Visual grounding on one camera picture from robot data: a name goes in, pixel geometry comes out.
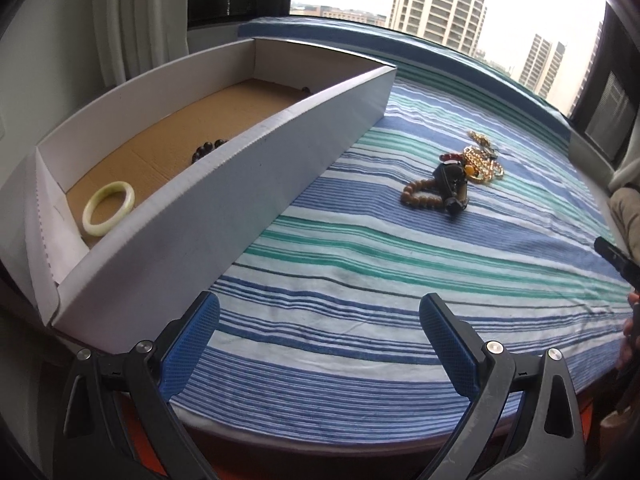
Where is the brown wooden bead bracelet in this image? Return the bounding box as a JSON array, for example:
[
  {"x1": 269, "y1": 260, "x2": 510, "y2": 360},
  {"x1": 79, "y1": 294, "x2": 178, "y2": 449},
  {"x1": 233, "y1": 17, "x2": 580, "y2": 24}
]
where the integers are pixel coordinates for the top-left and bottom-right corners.
[{"x1": 400, "y1": 176, "x2": 448, "y2": 209}]

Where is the blue green striped bed sheet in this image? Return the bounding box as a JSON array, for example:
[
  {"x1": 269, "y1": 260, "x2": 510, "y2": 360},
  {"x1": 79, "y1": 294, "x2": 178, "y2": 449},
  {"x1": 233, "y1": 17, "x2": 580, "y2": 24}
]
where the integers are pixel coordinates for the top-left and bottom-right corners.
[{"x1": 167, "y1": 15, "x2": 636, "y2": 456}]

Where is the pale green jade bangle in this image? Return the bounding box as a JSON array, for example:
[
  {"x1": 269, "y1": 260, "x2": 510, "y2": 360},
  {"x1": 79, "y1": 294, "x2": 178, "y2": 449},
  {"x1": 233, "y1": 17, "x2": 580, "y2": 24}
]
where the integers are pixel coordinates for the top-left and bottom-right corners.
[{"x1": 81, "y1": 181, "x2": 137, "y2": 237}]

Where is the golden pearl bead necklace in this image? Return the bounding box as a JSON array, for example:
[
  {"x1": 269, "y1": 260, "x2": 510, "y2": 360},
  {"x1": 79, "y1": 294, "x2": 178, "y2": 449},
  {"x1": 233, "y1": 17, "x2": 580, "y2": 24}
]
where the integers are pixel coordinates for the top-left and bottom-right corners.
[{"x1": 462, "y1": 145, "x2": 506, "y2": 184}]

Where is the tall apartment tower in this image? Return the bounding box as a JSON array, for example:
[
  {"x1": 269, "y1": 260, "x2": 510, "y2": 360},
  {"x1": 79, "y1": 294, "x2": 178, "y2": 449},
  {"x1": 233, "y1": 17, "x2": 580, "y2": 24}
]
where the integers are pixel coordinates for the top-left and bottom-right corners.
[{"x1": 387, "y1": 0, "x2": 491, "y2": 56}]

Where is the slim apartment tower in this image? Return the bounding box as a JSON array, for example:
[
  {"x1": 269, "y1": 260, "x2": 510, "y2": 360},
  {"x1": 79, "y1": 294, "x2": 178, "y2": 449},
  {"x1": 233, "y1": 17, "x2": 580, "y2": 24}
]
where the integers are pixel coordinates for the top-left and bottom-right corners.
[{"x1": 517, "y1": 34, "x2": 568, "y2": 101}]

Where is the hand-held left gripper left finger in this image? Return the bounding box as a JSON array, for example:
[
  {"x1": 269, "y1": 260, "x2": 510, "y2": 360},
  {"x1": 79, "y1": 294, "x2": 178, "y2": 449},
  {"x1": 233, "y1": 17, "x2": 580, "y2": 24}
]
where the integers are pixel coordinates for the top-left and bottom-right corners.
[{"x1": 62, "y1": 290, "x2": 221, "y2": 480}]

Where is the person's right hand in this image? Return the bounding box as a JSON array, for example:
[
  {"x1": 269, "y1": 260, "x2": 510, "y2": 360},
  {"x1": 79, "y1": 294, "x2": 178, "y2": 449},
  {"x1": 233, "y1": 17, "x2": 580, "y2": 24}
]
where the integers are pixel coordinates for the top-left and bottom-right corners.
[{"x1": 616, "y1": 291, "x2": 640, "y2": 371}]

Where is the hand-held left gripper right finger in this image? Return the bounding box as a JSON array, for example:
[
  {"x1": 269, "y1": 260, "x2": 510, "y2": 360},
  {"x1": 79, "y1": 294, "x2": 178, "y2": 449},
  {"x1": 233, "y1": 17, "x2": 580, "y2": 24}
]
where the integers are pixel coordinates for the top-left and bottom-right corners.
[{"x1": 419, "y1": 292, "x2": 586, "y2": 480}]

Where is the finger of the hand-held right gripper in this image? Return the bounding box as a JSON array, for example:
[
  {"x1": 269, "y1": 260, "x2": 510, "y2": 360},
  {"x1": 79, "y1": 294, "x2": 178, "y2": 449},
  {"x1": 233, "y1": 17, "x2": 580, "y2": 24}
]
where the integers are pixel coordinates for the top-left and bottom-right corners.
[{"x1": 594, "y1": 236, "x2": 640, "y2": 292}]

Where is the louvered window shutter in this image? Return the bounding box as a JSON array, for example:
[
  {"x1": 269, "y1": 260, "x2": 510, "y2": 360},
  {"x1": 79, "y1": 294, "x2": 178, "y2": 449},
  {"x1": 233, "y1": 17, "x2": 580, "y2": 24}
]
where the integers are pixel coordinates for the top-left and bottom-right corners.
[{"x1": 584, "y1": 72, "x2": 635, "y2": 157}]

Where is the white pleated curtain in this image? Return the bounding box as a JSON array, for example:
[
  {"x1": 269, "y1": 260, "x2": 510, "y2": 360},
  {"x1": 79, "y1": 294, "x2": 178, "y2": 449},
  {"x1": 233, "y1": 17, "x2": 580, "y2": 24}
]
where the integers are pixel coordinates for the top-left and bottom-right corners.
[{"x1": 92, "y1": 0, "x2": 188, "y2": 93}]

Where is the beige folded cloth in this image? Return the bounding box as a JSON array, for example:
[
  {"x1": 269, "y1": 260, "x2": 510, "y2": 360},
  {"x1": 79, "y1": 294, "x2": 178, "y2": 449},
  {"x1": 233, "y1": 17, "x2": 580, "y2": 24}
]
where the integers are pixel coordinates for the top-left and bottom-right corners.
[{"x1": 607, "y1": 187, "x2": 640, "y2": 256}]

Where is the white cardboard box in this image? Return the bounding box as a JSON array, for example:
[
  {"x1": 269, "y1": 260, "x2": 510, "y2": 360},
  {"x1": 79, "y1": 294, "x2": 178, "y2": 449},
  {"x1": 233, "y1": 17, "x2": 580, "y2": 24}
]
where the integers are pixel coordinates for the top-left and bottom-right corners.
[{"x1": 25, "y1": 36, "x2": 398, "y2": 346}]

